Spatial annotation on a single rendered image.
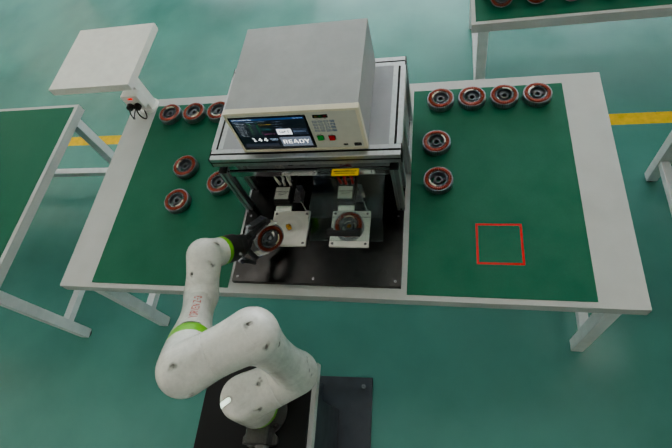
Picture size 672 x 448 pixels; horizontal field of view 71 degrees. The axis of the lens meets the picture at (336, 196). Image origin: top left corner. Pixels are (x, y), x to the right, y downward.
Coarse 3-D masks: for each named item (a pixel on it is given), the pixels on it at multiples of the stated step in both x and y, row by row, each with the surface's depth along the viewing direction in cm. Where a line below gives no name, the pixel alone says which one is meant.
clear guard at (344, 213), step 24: (336, 168) 160; (360, 168) 158; (384, 168) 156; (312, 192) 157; (336, 192) 156; (360, 192) 154; (312, 216) 153; (336, 216) 151; (360, 216) 149; (336, 240) 153; (360, 240) 151
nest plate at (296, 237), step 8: (280, 216) 189; (288, 216) 188; (296, 216) 187; (304, 216) 187; (280, 224) 187; (296, 224) 186; (304, 224) 185; (272, 232) 186; (288, 232) 184; (296, 232) 184; (304, 232) 183; (288, 240) 183; (296, 240) 182; (304, 240) 181
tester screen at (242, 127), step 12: (240, 120) 150; (252, 120) 150; (264, 120) 149; (276, 120) 148; (288, 120) 148; (300, 120) 147; (240, 132) 156; (252, 132) 155; (264, 132) 154; (276, 132) 154
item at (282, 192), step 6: (294, 180) 182; (276, 186) 180; (282, 186) 179; (288, 186) 178; (294, 186) 181; (276, 192) 178; (282, 192) 178; (288, 192) 177; (294, 192) 181; (276, 198) 177; (282, 198) 176; (288, 198) 176; (276, 204) 179; (282, 204) 178; (288, 204) 178; (276, 210) 179; (282, 210) 178; (288, 210) 178
